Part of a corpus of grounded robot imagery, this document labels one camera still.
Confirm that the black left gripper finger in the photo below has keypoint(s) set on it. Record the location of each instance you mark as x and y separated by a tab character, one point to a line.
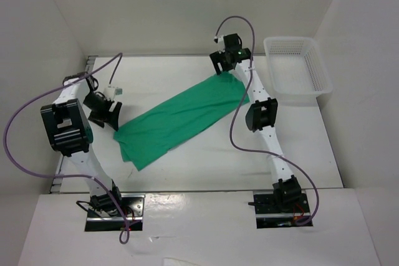
112	116
97	118

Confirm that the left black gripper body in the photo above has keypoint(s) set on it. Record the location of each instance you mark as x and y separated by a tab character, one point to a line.
98	105

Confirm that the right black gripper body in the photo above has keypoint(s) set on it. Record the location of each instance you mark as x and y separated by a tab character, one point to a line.
227	66

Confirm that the green tank top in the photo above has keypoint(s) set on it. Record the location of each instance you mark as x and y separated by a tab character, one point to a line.
149	136

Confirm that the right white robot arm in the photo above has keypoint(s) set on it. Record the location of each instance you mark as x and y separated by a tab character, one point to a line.
260	118

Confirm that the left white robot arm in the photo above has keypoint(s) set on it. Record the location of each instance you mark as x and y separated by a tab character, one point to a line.
67	123

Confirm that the white plastic mesh basket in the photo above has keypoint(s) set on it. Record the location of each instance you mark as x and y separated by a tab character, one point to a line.
297	68

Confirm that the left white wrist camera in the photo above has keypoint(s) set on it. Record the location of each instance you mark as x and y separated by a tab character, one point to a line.
110	92

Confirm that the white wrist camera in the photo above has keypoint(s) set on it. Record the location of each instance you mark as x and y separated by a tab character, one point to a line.
221	43
110	92

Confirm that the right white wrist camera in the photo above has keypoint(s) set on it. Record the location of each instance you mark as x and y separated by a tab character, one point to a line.
221	43

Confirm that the aluminium table edge rail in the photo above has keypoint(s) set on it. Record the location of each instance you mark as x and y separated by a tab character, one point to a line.
57	182

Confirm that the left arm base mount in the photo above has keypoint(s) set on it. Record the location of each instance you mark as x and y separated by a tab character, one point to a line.
100	221

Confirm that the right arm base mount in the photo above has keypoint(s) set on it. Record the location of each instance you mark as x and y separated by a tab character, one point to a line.
269	215

